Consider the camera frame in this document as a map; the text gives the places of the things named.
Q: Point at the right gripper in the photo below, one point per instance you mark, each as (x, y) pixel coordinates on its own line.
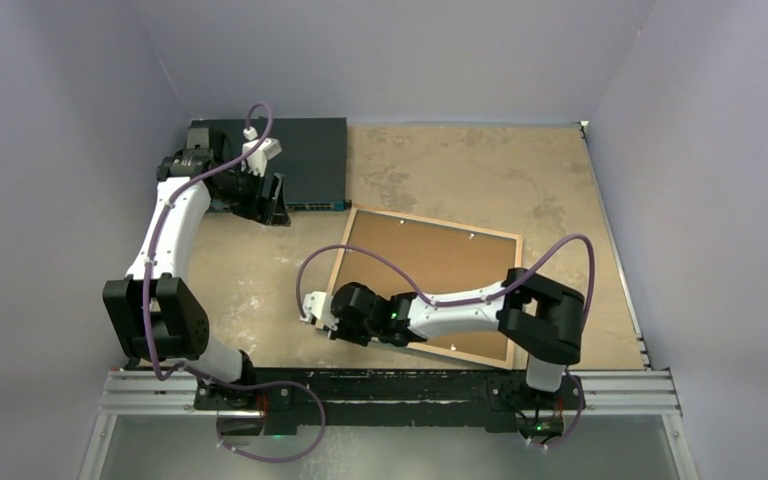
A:
(341, 333)

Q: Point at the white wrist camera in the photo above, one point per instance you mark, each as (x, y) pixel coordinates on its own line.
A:
(316, 311)
(258, 152)

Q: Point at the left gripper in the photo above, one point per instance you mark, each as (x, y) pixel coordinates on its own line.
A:
(256, 208)

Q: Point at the brown backing board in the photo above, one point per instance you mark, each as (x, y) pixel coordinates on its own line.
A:
(437, 265)

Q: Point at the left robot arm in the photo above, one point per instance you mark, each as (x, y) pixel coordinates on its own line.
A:
(155, 315)

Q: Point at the blue wooden picture frame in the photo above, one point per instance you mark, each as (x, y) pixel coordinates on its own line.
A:
(424, 222)

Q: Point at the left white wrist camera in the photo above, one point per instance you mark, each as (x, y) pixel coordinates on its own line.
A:
(258, 152)

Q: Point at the dark blue flat box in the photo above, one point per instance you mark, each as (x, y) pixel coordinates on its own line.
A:
(313, 161)

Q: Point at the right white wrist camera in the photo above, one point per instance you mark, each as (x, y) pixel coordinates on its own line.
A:
(316, 311)

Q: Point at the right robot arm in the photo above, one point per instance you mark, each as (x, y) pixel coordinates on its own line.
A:
(542, 316)

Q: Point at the black aluminium mounting rail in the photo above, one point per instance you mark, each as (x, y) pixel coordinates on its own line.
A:
(496, 401)

